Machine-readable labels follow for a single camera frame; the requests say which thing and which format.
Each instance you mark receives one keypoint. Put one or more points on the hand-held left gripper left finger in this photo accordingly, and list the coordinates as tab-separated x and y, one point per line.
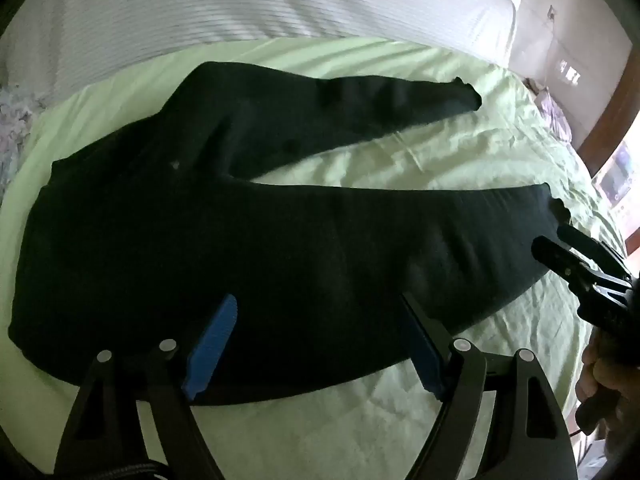
212	347

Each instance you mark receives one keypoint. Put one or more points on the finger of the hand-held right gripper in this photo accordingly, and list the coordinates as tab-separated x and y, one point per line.
557	260
590	245

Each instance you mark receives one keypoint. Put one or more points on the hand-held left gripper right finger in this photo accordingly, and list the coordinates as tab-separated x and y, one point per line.
424	355

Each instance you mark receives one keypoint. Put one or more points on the black pants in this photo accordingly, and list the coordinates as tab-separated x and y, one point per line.
250	240

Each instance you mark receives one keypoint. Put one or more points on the person's right hand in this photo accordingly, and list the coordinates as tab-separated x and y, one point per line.
612	385

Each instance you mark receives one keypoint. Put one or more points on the floral cloth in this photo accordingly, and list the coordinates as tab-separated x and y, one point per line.
555	110

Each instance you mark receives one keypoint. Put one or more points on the light green bed sheet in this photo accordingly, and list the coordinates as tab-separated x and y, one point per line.
450	150

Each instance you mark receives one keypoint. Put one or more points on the floral pillow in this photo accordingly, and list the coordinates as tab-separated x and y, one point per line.
15	130

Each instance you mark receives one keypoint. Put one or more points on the white striped pillow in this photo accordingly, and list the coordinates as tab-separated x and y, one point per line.
260	0

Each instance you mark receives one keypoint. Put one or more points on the wall poster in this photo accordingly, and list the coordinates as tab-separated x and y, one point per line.
620	172

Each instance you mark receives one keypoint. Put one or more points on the brown wooden door frame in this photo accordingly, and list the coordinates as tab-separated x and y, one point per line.
612	110

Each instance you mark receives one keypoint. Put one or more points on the pale wall stickers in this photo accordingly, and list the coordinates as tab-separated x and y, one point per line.
570	71

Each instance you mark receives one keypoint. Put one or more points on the wall outlet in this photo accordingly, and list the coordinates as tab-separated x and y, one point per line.
551	12

